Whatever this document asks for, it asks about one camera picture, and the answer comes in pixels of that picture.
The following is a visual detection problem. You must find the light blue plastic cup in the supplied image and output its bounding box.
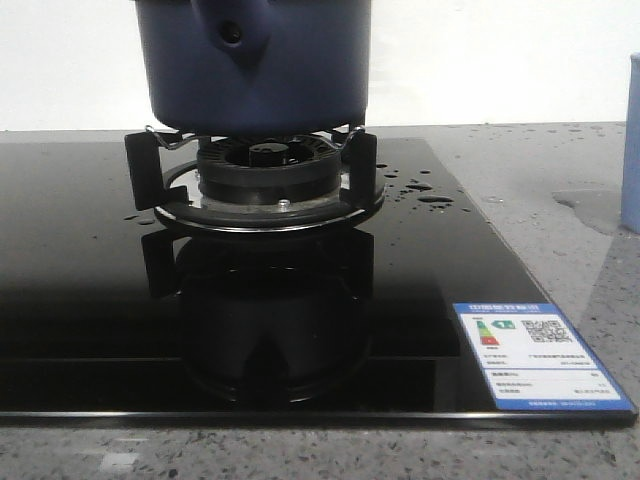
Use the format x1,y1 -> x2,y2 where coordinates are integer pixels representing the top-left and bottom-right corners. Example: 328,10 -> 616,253
621,52 -> 640,233

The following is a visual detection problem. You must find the black pot support grate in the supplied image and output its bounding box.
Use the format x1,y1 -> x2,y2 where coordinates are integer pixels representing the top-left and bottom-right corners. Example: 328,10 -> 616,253
125,126 -> 385,234

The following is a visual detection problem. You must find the dark blue cooking pot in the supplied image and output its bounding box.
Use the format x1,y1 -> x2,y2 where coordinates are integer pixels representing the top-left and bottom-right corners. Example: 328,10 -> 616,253
135,1 -> 372,136

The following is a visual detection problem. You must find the black gas burner head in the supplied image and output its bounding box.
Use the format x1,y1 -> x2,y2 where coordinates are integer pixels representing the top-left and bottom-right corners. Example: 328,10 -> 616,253
197,135 -> 341,205

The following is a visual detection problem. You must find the black glass gas stove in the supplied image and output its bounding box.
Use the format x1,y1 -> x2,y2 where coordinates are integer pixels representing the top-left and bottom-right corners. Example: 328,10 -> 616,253
1,139 -> 638,428

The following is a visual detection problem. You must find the blue energy label sticker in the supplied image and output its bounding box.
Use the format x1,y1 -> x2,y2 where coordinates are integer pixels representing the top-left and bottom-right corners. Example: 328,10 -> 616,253
454,303 -> 632,411

